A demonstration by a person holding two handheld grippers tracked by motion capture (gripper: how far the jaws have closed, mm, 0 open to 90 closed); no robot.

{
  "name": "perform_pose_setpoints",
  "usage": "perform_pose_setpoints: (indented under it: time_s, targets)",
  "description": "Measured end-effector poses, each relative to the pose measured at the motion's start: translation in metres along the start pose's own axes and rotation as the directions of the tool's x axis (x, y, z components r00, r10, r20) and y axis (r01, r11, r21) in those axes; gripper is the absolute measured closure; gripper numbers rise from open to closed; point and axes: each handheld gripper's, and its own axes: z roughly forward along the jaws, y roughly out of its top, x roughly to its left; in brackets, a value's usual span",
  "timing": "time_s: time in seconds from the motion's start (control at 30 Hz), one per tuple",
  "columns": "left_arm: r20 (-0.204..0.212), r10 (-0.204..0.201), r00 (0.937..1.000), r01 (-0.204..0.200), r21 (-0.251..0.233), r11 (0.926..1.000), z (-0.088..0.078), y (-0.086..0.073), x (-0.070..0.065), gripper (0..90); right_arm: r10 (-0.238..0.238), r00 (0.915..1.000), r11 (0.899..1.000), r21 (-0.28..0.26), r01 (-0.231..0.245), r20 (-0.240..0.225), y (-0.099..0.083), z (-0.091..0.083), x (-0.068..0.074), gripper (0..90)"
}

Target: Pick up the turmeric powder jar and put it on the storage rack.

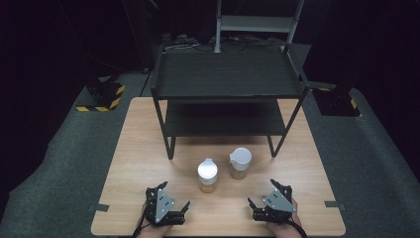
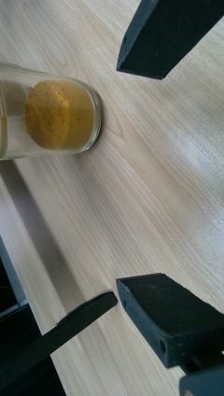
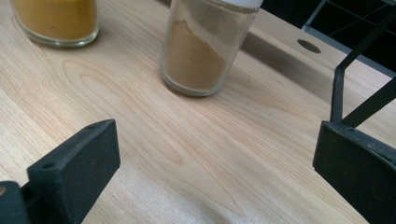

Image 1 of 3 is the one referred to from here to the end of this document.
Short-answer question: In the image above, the yellow-black striped stand base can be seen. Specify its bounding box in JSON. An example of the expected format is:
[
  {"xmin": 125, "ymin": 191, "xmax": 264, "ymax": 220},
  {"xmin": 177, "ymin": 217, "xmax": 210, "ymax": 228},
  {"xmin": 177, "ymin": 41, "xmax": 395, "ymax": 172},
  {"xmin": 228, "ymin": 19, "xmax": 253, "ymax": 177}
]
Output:
[
  {"xmin": 75, "ymin": 77, "xmax": 127, "ymax": 113},
  {"xmin": 311, "ymin": 83, "xmax": 362, "ymax": 118}
]

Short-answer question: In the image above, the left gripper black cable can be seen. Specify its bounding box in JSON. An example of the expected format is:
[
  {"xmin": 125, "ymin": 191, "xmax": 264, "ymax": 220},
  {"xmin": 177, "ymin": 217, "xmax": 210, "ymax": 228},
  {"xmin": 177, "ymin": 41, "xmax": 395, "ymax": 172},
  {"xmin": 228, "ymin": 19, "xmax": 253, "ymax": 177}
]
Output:
[{"xmin": 132, "ymin": 197, "xmax": 152, "ymax": 238}]

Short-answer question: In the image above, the person's left hand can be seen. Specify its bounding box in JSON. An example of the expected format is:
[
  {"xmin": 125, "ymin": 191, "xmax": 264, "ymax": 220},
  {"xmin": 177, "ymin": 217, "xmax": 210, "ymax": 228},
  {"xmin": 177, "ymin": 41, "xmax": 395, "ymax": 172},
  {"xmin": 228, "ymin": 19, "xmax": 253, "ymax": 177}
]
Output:
[{"xmin": 137, "ymin": 205, "xmax": 173, "ymax": 238}]

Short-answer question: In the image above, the white-lidded orange spice jar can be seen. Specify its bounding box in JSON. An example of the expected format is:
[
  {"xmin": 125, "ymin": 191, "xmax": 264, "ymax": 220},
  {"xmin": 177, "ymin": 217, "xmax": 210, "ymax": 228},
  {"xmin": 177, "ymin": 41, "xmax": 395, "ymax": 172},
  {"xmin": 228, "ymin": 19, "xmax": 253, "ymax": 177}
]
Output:
[{"xmin": 197, "ymin": 158, "xmax": 219, "ymax": 194}]

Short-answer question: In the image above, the person's right hand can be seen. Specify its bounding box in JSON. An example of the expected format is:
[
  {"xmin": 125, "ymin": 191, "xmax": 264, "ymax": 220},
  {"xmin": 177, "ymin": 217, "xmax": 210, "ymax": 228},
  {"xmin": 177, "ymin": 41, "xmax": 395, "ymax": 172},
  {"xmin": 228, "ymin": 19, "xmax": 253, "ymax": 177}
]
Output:
[{"xmin": 265, "ymin": 198, "xmax": 305, "ymax": 238}]

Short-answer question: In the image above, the grey tape strip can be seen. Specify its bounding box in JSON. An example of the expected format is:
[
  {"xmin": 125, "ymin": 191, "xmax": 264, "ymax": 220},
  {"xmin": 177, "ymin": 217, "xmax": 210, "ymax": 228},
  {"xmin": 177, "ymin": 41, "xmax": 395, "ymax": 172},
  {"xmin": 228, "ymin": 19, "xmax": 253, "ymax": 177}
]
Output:
[
  {"xmin": 88, "ymin": 202, "xmax": 110, "ymax": 213},
  {"xmin": 324, "ymin": 199, "xmax": 348, "ymax": 212}
]

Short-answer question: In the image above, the white-lidded brown spice jar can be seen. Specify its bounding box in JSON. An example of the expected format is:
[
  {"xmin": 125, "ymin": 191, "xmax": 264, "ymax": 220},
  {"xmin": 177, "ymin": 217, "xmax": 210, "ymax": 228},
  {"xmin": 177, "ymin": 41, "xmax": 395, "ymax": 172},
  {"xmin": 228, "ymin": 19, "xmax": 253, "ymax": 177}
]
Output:
[{"xmin": 229, "ymin": 147, "xmax": 253, "ymax": 180}]

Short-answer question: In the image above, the black two-tier shelf rack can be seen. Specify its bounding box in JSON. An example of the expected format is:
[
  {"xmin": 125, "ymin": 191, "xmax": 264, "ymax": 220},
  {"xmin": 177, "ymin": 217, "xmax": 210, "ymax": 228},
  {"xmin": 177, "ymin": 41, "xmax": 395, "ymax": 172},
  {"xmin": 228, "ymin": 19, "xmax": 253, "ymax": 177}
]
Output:
[{"xmin": 150, "ymin": 44, "xmax": 312, "ymax": 161}]

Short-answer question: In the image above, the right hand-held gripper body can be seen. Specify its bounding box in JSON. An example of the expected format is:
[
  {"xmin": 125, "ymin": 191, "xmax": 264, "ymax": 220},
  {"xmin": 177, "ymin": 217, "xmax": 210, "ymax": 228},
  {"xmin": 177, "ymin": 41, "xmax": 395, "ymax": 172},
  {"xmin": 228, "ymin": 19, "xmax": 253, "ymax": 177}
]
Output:
[{"xmin": 253, "ymin": 185, "xmax": 297, "ymax": 223}]

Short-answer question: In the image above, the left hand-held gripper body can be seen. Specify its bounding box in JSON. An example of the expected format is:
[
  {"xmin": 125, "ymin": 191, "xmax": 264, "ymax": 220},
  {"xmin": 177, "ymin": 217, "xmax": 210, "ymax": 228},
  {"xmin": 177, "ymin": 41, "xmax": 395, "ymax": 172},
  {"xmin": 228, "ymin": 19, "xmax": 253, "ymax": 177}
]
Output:
[{"xmin": 145, "ymin": 186, "xmax": 184, "ymax": 228}]

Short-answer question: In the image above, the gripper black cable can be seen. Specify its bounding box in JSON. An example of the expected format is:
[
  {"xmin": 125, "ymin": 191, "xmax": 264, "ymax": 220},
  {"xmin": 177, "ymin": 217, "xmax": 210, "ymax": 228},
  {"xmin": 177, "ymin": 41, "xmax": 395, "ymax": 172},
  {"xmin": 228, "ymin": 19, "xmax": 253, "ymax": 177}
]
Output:
[
  {"xmin": 132, "ymin": 197, "xmax": 152, "ymax": 238},
  {"xmin": 286, "ymin": 218, "xmax": 309, "ymax": 238}
]

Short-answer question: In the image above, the grey metal frame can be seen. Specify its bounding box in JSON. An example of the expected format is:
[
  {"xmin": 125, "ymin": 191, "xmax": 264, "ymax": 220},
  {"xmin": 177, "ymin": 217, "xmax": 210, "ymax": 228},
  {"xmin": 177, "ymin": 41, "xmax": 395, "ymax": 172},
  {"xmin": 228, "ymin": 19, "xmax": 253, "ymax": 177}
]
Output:
[{"xmin": 214, "ymin": 0, "xmax": 305, "ymax": 54}]

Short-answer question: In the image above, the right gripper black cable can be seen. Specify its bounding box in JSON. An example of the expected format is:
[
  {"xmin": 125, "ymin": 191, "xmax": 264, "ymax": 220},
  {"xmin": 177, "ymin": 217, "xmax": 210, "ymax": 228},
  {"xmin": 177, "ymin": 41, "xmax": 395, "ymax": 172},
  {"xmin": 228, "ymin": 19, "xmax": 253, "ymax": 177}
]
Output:
[{"xmin": 286, "ymin": 218, "xmax": 309, "ymax": 238}]

